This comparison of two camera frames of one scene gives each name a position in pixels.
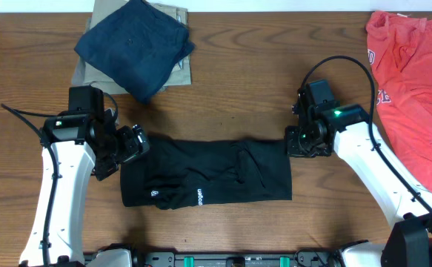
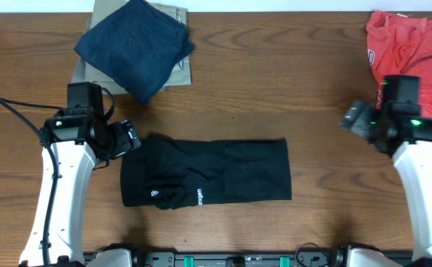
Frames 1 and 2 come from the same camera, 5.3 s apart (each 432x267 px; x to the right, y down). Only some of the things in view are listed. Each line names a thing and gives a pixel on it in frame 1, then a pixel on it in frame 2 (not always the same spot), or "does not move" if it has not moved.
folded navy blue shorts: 138,45 does not move
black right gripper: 292,147 to 367,113
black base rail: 276,259 does not move
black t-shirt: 173,173 does not move
